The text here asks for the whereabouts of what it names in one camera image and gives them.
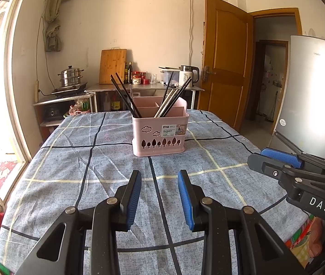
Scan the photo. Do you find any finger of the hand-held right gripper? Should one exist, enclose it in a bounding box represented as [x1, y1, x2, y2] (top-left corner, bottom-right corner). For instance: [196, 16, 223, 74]
[247, 153, 325, 194]
[260, 147, 325, 175]

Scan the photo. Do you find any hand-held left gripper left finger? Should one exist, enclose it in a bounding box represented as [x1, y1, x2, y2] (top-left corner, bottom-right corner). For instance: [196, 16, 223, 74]
[16, 170, 143, 275]

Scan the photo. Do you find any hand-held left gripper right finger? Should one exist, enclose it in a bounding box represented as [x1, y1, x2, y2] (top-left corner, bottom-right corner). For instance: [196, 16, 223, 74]
[177, 170, 306, 275]

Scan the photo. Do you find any pink plastic cutlery basket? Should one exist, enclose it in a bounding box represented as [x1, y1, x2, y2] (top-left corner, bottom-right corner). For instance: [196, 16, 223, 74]
[131, 97, 190, 157]

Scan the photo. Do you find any pale wooden chopsticks pair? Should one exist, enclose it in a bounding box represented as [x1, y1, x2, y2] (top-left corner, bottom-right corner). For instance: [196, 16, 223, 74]
[154, 89, 177, 118]

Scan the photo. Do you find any person's right hand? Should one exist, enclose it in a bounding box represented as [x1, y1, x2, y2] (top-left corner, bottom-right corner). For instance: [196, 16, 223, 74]
[308, 218, 325, 261]

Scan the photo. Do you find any magnet-covered white fridge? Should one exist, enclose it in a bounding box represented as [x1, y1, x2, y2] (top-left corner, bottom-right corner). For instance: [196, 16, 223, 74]
[261, 54, 283, 119]

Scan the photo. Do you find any silver refrigerator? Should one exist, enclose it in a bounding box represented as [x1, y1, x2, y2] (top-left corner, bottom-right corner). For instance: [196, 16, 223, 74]
[268, 35, 325, 161]

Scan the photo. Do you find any blue checked tablecloth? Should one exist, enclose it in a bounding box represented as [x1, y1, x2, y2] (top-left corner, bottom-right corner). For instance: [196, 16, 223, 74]
[0, 109, 309, 275]

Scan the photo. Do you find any dark labelled bottle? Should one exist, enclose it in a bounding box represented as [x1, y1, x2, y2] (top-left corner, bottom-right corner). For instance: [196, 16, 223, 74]
[111, 92, 121, 111]

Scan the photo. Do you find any small pink woven basket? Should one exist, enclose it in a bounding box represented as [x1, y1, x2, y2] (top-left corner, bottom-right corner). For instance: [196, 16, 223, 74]
[69, 100, 92, 116]

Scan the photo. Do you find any brown wooden door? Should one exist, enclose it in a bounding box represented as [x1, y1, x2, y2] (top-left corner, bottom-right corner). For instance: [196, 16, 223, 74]
[198, 0, 255, 132]

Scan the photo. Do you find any stainless steel kitchen table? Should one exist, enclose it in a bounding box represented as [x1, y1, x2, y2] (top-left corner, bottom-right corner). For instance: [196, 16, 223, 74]
[86, 82, 205, 112]

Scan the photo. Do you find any white electric kettle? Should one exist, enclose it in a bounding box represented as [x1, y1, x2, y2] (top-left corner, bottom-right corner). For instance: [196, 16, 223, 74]
[179, 65, 200, 89]

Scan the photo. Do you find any black kitchen appliance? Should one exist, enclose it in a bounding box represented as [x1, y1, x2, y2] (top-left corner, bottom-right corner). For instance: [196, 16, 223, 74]
[42, 104, 62, 121]

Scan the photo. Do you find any clear plastic storage container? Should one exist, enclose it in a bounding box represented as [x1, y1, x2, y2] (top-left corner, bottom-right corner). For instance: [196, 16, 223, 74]
[159, 66, 180, 83]

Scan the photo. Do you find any black induction cooker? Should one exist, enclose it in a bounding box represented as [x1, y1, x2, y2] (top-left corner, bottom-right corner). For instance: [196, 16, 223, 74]
[51, 82, 88, 96]

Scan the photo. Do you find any low steel shelf unit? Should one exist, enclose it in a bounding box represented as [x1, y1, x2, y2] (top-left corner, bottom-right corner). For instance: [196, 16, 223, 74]
[33, 93, 97, 128]

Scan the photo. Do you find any red patterned rug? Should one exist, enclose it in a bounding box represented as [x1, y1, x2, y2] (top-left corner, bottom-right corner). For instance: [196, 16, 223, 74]
[0, 162, 27, 191]

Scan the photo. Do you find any bamboo cutting board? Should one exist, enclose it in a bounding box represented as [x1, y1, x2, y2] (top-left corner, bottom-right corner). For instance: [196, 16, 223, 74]
[99, 49, 128, 85]

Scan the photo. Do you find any stainless steel steamer pot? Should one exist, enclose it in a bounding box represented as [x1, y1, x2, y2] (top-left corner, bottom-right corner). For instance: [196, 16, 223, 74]
[58, 65, 84, 88]

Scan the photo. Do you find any grey hanging cloth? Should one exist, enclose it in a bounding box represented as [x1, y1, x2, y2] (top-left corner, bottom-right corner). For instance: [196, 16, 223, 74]
[45, 21, 64, 52]

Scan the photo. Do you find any wall calendar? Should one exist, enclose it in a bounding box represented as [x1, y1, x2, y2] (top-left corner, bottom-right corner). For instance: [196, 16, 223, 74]
[200, 21, 206, 55]

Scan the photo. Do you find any brown wooden door frame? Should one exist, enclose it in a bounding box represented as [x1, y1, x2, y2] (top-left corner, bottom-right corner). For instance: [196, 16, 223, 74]
[248, 8, 303, 121]

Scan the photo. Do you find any white wall cable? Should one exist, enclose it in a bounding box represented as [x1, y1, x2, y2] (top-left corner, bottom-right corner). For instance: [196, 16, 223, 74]
[189, 0, 194, 46]

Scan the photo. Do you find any white window frame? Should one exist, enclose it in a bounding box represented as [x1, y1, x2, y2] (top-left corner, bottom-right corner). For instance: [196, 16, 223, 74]
[0, 0, 41, 207]

